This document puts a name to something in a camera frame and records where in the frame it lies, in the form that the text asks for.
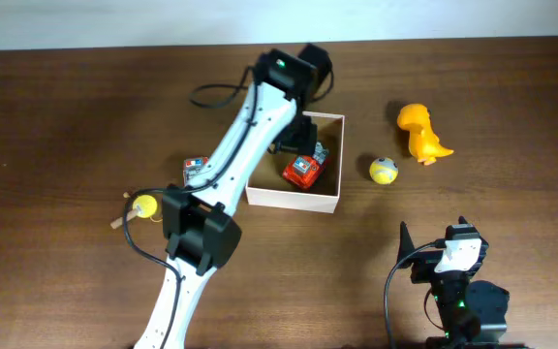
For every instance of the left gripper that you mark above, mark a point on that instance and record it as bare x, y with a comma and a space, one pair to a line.
304, 142

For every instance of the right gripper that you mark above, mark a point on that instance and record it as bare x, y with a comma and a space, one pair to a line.
426, 262

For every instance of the red toy fire truck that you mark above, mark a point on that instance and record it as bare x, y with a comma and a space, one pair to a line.
303, 171

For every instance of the small red toy car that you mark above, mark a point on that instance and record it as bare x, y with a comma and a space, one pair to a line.
191, 167

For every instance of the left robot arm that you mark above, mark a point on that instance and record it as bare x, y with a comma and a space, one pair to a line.
198, 222

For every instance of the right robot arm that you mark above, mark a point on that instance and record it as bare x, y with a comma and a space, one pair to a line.
472, 313

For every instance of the white cardboard box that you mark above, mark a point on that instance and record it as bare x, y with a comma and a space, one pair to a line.
267, 187

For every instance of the yellow grey ball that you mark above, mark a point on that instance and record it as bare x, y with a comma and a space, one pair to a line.
383, 171

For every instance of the orange toy dinosaur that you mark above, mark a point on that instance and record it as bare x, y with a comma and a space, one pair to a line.
424, 144

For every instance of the yellow wooden rattle drum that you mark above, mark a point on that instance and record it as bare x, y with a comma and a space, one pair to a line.
143, 206

